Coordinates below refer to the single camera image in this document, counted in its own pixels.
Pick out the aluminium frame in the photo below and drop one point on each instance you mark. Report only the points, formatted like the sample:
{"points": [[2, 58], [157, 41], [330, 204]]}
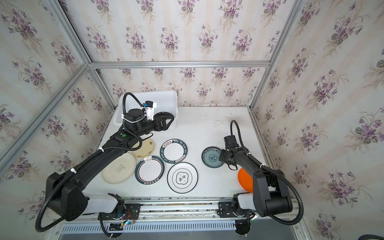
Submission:
{"points": [[90, 67]]}

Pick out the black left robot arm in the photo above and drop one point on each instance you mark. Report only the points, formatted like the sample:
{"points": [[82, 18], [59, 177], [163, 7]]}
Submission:
{"points": [[64, 192]]}

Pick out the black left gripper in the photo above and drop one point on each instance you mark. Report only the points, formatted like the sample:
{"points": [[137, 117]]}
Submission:
{"points": [[164, 126]]}

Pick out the teal blue floral plate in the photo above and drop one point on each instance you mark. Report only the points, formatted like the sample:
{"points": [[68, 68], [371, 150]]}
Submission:
{"points": [[210, 157]]}

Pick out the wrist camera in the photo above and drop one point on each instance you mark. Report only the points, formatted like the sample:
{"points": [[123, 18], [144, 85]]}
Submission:
{"points": [[149, 110], [230, 142]]}

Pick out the small yellow floral plate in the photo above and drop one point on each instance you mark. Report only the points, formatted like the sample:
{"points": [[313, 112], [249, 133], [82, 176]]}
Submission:
{"points": [[147, 148]]}

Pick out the green rim lettered plate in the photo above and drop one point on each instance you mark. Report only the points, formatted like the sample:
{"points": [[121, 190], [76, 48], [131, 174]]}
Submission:
{"points": [[173, 151]]}

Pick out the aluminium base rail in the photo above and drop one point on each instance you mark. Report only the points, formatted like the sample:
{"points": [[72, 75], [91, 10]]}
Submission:
{"points": [[157, 209]]}

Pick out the white plate black outline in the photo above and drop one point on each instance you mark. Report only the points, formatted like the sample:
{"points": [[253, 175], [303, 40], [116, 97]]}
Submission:
{"points": [[182, 178]]}

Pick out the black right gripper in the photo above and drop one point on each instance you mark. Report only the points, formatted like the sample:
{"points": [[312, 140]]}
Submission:
{"points": [[223, 157]]}

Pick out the white plastic bin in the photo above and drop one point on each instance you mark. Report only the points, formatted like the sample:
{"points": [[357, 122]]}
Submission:
{"points": [[167, 101]]}

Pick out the large cream plate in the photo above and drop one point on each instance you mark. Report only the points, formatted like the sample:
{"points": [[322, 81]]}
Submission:
{"points": [[119, 170]]}

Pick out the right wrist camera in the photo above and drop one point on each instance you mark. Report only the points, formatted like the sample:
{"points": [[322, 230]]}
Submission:
{"points": [[230, 142]]}

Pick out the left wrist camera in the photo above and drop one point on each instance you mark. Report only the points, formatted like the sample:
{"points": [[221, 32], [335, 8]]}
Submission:
{"points": [[149, 110]]}

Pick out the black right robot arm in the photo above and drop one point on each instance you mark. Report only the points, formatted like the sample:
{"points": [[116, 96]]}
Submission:
{"points": [[270, 195]]}

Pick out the orange plastic plate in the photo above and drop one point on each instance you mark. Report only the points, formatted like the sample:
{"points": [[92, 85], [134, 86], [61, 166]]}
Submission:
{"points": [[245, 180]]}

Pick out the green red rimmed plate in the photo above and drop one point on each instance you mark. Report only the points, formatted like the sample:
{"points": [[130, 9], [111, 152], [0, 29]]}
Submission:
{"points": [[150, 170]]}

